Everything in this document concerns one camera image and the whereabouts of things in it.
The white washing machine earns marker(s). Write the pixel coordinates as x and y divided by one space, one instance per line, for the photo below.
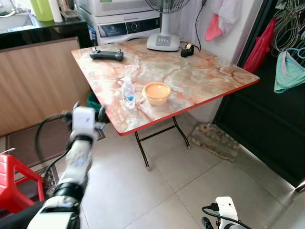
124 28

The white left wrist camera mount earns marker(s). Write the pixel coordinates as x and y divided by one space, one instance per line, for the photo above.
84 121

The pink cloth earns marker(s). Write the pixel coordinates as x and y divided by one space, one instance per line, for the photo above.
213 29

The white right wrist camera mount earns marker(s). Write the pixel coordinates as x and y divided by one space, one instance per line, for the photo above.
226 207

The red plastic chair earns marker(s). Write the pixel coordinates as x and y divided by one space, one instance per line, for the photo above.
19 191

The orange plastic bowl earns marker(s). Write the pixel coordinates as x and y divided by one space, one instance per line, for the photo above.
157 93

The brown patterned floor mat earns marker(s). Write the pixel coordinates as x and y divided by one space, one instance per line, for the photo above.
24 143

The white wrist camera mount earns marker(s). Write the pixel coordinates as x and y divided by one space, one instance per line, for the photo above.
84 121
226 207

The wooden cabinet with black counter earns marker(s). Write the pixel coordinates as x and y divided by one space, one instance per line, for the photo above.
38 81

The black handheld controller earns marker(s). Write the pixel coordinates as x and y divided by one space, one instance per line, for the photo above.
107 55

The green underwear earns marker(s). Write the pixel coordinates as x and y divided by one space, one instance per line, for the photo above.
288 74

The grey patterned door mat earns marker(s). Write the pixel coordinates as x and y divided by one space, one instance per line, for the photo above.
214 140

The small black tape dispenser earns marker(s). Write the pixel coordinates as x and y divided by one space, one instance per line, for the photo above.
187 50

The green bag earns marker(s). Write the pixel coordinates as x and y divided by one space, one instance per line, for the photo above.
91 102

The white plastic bottle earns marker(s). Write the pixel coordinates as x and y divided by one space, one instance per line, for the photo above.
55 12

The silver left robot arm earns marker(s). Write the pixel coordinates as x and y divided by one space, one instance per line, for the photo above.
78 160

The clear plastic water bottle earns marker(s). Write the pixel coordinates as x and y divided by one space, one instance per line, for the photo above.
128 95

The marble-top folding table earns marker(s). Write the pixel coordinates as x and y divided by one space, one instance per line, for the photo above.
200 76

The steel sink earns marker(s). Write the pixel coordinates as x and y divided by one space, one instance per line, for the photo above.
14 23

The green plastic jug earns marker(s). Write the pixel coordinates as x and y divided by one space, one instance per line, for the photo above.
42 9

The black fridge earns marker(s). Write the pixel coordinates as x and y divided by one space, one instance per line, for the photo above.
257 124

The red hanging cloth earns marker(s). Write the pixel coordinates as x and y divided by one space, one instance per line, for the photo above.
259 50

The white stacked appliance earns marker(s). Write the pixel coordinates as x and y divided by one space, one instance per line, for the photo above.
114 7

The white standing fan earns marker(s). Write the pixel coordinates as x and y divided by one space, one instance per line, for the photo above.
163 42

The white hanging garment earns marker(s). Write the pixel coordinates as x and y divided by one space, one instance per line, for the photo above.
228 12

